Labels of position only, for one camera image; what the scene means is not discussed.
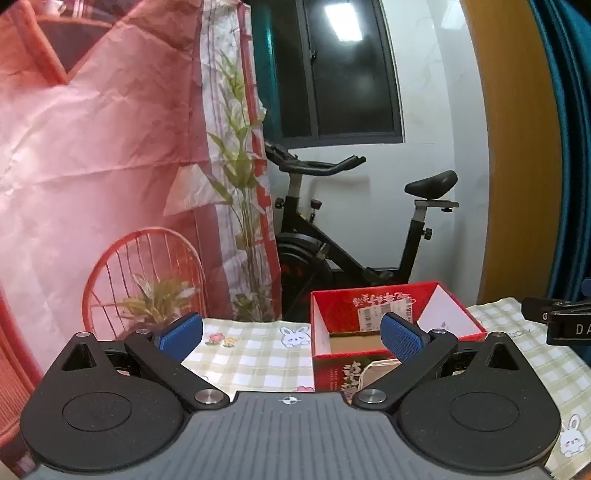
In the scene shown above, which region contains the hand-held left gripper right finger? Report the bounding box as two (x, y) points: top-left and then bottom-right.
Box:
(353, 311), (536, 411)

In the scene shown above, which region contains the teal curtain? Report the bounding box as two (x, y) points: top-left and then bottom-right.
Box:
(249, 0), (278, 153)

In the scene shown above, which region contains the checked bunny print tablecloth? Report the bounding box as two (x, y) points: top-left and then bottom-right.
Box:
(180, 295), (591, 480)

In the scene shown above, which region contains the red cardboard box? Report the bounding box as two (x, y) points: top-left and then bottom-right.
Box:
(310, 280), (488, 393)

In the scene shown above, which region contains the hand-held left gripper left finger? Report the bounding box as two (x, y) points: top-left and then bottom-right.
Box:
(46, 311), (230, 411)

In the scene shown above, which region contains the black exercise bike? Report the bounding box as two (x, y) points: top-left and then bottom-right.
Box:
(264, 142), (460, 321)

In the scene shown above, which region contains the dark framed window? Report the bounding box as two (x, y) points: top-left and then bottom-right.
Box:
(265, 0), (406, 145)

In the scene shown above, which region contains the pink printed backdrop cloth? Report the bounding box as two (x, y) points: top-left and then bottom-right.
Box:
(0, 0), (283, 480)

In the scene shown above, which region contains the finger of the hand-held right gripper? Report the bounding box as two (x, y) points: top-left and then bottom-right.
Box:
(522, 296), (561, 322)

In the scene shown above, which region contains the wooden door panel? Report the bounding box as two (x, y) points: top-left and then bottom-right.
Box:
(462, 0), (561, 305)

